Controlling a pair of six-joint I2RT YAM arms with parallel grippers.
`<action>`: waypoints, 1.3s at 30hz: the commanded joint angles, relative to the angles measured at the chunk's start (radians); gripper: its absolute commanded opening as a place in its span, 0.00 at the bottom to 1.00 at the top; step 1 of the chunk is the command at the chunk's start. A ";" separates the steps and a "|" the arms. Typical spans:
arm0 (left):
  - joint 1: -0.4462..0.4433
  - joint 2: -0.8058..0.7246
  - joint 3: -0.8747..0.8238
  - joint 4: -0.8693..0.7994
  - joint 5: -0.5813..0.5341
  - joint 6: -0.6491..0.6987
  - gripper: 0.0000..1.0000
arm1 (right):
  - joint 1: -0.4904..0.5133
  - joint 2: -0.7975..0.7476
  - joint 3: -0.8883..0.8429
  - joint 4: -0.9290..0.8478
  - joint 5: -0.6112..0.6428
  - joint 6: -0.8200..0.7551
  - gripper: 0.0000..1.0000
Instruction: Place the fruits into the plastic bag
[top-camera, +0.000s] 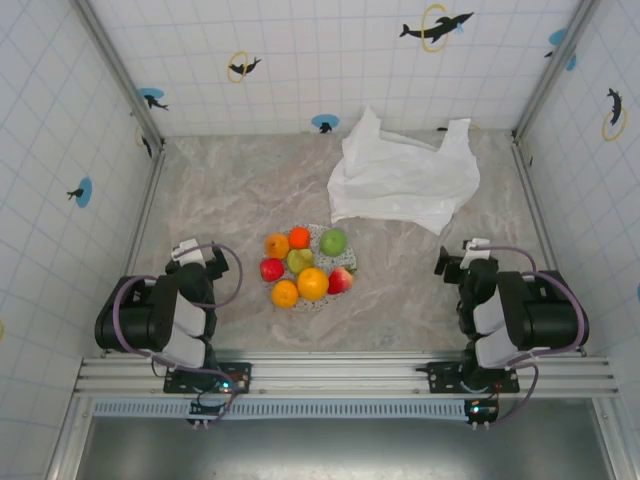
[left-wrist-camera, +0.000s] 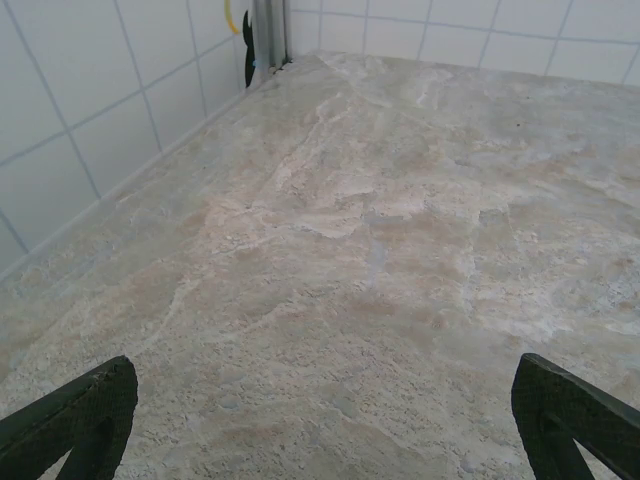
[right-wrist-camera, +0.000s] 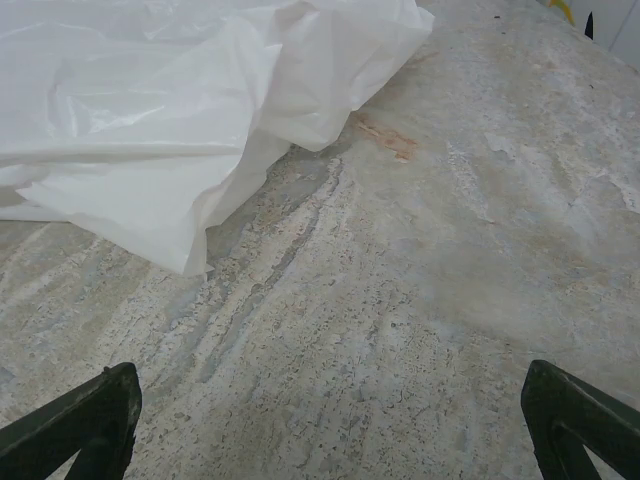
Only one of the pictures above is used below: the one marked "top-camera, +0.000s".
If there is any dolphin blue circle sticker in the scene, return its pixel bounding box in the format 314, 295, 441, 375
137, 87, 170, 112
310, 113, 340, 135

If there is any speckled round plate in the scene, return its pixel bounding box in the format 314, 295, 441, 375
259, 223, 359, 314

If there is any tall dolphin yellow ring sticker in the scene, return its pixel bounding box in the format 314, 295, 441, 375
601, 87, 629, 142

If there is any green apple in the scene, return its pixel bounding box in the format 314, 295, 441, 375
319, 228, 348, 257

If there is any small dolphin yellow ring sticker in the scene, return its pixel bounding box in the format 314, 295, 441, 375
227, 49, 263, 84

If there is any whale and dolphin ring sticker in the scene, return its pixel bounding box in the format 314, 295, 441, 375
398, 3, 475, 54

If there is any aluminium mounting rail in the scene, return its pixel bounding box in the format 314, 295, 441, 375
74, 349, 621, 399

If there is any blue patch dolphin sticker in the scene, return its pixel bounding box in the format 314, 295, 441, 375
543, 28, 579, 72

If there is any white slotted cable duct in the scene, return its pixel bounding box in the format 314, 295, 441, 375
92, 399, 474, 419

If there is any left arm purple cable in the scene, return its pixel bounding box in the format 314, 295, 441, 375
112, 242, 245, 431

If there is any grey metal sheet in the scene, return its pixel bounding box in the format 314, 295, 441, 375
47, 397, 640, 480

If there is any yellow-orange apple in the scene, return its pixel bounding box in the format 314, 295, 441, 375
264, 232, 291, 260

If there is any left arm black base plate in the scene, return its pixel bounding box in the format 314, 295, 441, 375
163, 360, 253, 395

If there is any small orange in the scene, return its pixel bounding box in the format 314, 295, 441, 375
271, 279, 300, 310

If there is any dolphin blue oval sticker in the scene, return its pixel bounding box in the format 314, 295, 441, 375
66, 177, 94, 209

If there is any white plastic bag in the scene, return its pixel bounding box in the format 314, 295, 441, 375
327, 104, 481, 236

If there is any large orange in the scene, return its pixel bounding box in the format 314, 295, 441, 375
296, 267, 330, 302

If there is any aluminium frame post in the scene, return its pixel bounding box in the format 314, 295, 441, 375
512, 0, 599, 141
69, 0, 166, 151

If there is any red apple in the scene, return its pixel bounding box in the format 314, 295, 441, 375
259, 257, 285, 282

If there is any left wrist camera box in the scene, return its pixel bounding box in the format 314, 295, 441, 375
171, 238, 215, 264

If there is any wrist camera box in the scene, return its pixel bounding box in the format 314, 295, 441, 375
460, 237, 492, 269
171, 238, 215, 264

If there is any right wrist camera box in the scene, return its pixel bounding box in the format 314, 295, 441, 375
460, 237, 492, 269

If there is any red-pink apple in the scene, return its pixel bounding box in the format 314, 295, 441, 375
327, 266, 356, 295

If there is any green pear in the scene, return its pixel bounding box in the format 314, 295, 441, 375
286, 248, 316, 275

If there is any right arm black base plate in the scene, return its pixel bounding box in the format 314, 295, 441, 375
416, 360, 521, 395

